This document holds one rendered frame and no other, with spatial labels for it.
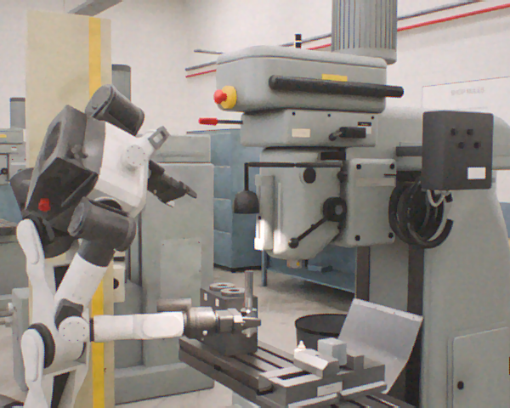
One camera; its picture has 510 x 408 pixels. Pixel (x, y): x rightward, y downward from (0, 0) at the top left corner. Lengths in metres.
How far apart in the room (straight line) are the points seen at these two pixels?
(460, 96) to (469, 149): 5.18
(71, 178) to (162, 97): 9.88
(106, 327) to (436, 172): 0.97
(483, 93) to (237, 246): 4.09
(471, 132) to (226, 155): 7.55
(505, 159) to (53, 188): 1.48
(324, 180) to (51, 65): 1.90
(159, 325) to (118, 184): 0.40
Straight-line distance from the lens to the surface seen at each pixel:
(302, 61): 1.80
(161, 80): 11.70
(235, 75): 1.81
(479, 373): 2.29
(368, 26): 2.04
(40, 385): 2.19
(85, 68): 3.49
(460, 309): 2.19
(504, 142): 2.42
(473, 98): 6.94
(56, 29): 3.47
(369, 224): 1.96
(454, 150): 1.83
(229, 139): 9.21
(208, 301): 2.28
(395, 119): 2.04
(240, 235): 9.28
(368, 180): 1.95
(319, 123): 1.84
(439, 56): 7.28
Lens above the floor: 1.60
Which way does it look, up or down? 4 degrees down
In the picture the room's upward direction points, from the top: straight up
